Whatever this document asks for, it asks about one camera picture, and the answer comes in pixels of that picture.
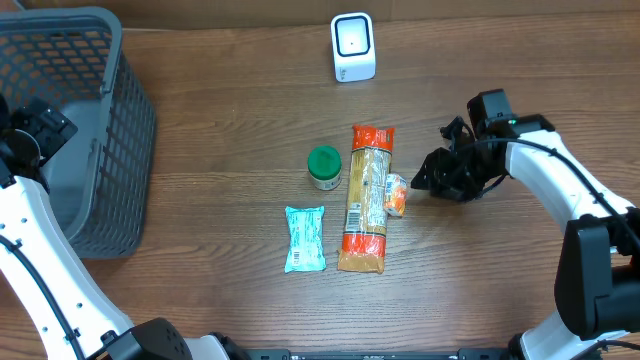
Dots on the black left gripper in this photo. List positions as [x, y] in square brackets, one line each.
[45, 132]

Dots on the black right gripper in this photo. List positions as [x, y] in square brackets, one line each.
[434, 169]

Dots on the small orange snack packet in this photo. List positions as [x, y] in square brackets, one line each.
[395, 195]

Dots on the orange spaghetti package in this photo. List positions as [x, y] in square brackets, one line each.
[363, 246]

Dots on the green lid jar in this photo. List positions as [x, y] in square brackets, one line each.
[324, 167]

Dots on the teal snack packet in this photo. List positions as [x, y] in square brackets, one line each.
[306, 252]

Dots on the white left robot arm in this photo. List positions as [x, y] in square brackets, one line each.
[74, 317]

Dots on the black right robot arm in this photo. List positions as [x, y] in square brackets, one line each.
[596, 289]

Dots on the grey plastic basket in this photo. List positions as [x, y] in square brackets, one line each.
[98, 182]

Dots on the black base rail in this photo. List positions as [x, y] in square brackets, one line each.
[461, 354]

